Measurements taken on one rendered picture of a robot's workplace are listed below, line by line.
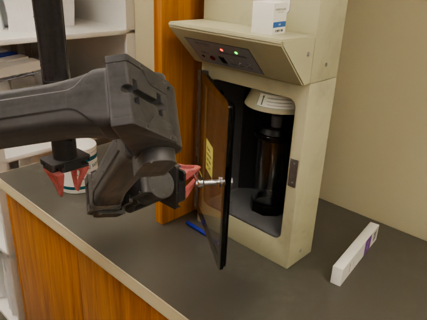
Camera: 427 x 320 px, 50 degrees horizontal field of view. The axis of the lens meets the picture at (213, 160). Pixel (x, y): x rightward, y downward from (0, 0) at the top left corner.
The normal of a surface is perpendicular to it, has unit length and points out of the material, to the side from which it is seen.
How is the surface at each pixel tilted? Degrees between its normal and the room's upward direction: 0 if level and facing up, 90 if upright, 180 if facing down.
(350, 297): 0
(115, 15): 90
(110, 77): 52
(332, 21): 90
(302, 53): 90
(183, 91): 90
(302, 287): 0
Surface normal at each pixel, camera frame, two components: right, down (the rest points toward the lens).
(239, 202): 0.04, -0.92
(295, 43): 0.72, 0.30
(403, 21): -0.69, 0.26
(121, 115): -0.04, -0.25
